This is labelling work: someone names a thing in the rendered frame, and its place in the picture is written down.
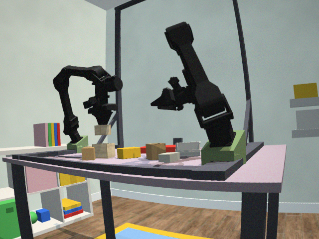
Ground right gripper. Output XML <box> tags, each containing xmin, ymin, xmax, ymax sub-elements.
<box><xmin>88</xmin><ymin>93</ymin><xmax>118</xmax><ymax>125</ymax></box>

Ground red flat rectangular block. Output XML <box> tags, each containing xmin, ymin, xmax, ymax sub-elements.
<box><xmin>141</xmin><ymin>145</ymin><xmax>175</xmax><ymax>154</ymax></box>

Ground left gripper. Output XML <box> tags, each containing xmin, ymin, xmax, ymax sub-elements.
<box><xmin>151</xmin><ymin>87</ymin><xmax>191</xmax><ymax>111</ymax></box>

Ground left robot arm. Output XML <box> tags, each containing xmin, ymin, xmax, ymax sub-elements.
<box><xmin>164</xmin><ymin>22</ymin><xmax>236</xmax><ymax>147</ymax></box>

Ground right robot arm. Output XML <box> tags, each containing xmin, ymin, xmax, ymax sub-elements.
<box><xmin>53</xmin><ymin>65</ymin><xmax>123</xmax><ymax>143</ymax></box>

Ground yellow rectangular block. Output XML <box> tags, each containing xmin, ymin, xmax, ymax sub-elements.
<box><xmin>117</xmin><ymin>147</ymin><xmax>141</xmax><ymax>159</ymax></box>

